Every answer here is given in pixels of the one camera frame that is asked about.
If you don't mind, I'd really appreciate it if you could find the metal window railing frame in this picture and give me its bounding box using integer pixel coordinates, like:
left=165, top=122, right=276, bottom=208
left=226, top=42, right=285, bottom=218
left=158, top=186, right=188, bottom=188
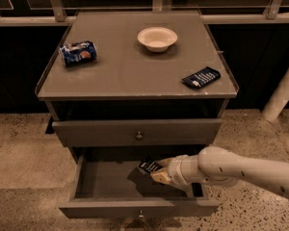
left=0, top=0, right=289, bottom=27

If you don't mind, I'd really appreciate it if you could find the black rxbar chocolate packet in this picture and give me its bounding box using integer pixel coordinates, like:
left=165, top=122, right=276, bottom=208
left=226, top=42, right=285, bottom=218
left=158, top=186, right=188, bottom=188
left=139, top=156, right=162, bottom=174

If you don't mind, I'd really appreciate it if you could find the brass top drawer knob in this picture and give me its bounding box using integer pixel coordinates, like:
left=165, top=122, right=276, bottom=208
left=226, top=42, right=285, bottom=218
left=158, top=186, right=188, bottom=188
left=135, top=131, right=144, bottom=141

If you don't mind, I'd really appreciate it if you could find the open grey middle drawer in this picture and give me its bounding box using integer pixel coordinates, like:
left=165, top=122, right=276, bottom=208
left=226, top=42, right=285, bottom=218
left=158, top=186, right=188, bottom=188
left=60, top=149, right=219, bottom=218

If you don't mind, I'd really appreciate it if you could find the brass middle drawer knob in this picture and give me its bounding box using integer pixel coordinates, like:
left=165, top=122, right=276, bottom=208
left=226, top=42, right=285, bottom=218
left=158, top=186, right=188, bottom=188
left=138, top=210, right=145, bottom=219

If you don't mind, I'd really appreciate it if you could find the white bowl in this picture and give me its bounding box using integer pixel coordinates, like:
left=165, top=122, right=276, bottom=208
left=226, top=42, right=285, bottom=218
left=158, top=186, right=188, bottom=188
left=137, top=27, right=178, bottom=53

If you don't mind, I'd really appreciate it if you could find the blue snack bar packet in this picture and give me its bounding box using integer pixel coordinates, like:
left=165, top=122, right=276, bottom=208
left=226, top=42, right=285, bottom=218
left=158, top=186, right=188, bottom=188
left=182, top=66, right=221, bottom=89

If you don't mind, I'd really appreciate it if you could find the brass drawer knob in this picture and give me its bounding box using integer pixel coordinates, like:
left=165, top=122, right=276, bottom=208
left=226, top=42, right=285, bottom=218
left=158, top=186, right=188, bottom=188
left=135, top=131, right=144, bottom=141
left=138, top=210, right=145, bottom=219

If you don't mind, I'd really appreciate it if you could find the blue pepsi can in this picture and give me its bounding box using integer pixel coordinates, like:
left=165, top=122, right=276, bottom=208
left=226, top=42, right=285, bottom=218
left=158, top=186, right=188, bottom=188
left=59, top=40, right=97, bottom=66

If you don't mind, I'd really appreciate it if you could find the grey drawer cabinet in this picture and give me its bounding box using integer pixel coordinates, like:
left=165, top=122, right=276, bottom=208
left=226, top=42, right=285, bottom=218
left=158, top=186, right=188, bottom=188
left=36, top=11, right=238, bottom=157

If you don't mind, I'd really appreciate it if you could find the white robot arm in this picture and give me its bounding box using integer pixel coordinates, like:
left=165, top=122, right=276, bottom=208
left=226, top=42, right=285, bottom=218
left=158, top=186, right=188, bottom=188
left=150, top=146, right=289, bottom=199

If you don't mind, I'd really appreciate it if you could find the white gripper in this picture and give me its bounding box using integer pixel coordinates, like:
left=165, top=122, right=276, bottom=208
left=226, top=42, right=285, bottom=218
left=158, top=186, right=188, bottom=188
left=150, top=155, right=192, bottom=187

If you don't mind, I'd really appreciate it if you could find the closed grey top drawer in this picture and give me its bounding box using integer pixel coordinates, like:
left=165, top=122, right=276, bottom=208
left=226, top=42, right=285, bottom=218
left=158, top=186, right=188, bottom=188
left=53, top=118, right=222, bottom=147

